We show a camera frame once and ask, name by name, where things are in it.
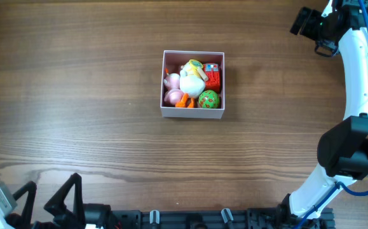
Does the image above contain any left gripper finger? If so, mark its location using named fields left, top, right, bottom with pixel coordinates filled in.
left=44, top=173, right=86, bottom=224
left=13, top=181, right=37, bottom=228

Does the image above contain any red toy fire truck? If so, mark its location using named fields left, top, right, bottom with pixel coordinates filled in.
left=203, top=63, right=221, bottom=94

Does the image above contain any yellow wooden rattle toy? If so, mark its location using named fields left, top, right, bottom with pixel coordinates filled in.
left=180, top=59, right=209, bottom=81

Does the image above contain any green numbered ball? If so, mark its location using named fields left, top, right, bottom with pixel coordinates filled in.
left=198, top=90, right=220, bottom=109

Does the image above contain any white yellow duck plush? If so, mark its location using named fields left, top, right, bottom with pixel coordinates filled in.
left=175, top=66, right=205, bottom=108

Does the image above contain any pink pig toy figure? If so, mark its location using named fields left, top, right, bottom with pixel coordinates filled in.
left=163, top=69, right=184, bottom=106

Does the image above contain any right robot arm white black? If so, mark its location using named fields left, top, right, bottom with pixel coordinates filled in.
left=275, top=1, right=368, bottom=228

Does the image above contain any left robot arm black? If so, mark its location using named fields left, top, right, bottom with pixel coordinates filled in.
left=4, top=173, right=116, bottom=228

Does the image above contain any pink open cardboard box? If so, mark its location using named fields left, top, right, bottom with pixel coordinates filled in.
left=160, top=50, right=225, bottom=119

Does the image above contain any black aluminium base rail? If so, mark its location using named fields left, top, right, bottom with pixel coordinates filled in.
left=107, top=208, right=336, bottom=229

